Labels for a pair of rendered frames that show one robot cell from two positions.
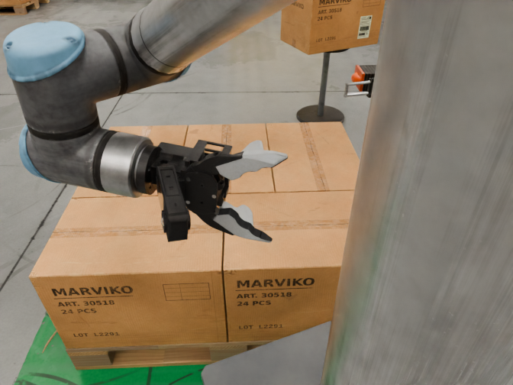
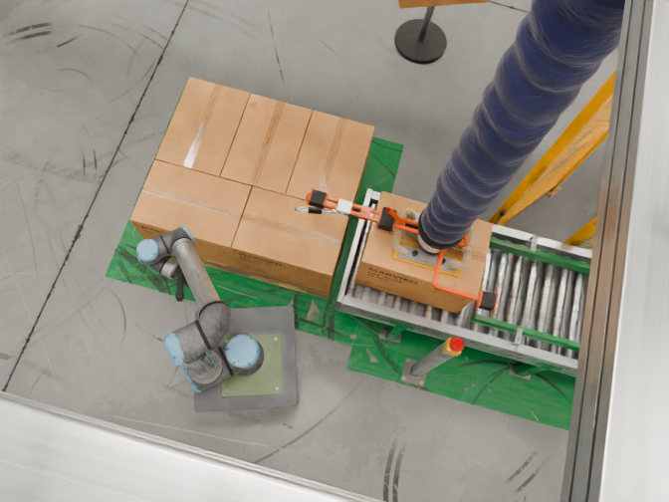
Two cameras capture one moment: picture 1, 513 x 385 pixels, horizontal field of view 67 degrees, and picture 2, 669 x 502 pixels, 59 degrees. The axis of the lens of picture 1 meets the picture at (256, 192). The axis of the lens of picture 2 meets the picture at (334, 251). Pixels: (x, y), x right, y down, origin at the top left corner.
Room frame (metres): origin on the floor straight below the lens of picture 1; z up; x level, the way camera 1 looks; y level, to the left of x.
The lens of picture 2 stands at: (-0.08, -0.60, 3.71)
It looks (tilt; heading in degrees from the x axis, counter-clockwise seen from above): 71 degrees down; 8
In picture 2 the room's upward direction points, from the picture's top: 11 degrees clockwise
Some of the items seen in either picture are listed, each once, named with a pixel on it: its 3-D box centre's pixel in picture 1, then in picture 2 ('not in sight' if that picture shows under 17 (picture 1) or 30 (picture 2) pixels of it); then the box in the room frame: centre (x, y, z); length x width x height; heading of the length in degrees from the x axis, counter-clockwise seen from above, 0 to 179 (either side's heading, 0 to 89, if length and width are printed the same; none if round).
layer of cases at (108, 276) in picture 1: (227, 215); (259, 185); (1.33, 0.13, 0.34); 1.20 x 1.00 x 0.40; 93
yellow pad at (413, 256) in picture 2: not in sight; (428, 258); (0.97, -0.92, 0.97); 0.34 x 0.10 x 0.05; 92
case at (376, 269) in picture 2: not in sight; (420, 254); (1.06, -0.91, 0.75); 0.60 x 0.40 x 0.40; 91
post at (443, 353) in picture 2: not in sight; (431, 361); (0.58, -1.15, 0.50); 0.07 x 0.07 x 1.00; 3
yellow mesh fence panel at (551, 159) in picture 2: not in sight; (581, 141); (1.82, -1.52, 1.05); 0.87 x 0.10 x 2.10; 145
